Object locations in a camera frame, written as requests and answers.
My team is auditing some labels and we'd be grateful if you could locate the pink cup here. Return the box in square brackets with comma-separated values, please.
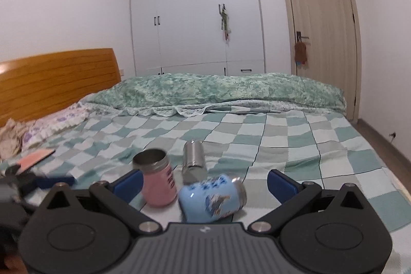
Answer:
[133, 149, 177, 207]

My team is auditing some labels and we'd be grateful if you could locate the blue cartoon cup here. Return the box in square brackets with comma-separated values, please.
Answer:
[178, 174, 247, 223]

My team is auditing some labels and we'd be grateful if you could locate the stainless steel cup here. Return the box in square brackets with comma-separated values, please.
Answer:
[182, 140, 208, 185]

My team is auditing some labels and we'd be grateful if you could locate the pink laptop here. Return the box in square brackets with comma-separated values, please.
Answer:
[16, 149, 55, 175]

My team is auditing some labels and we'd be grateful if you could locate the beige crumpled cloth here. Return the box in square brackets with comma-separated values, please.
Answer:
[0, 119, 33, 161]

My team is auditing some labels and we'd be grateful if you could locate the purple floral pillow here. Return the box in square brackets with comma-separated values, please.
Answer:
[22, 103, 90, 151]

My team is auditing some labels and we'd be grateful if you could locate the checkered green bed sheet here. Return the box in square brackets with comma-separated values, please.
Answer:
[0, 108, 411, 274]

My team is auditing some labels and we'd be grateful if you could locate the wooden headboard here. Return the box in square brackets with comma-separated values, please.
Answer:
[0, 48, 120, 125]

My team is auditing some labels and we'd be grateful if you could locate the green floral duvet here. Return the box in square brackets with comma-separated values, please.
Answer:
[81, 73, 347, 117]

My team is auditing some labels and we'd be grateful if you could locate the brown hanging pouch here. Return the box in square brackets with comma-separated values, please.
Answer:
[294, 40, 308, 66]

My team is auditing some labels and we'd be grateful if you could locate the beige wooden door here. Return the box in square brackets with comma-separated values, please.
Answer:
[286, 0, 361, 121]

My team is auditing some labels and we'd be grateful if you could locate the green hanging ornament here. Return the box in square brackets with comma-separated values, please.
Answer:
[219, 3, 231, 42]

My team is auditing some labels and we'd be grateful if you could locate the white wardrobe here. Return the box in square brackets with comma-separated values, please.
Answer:
[130, 0, 265, 76]

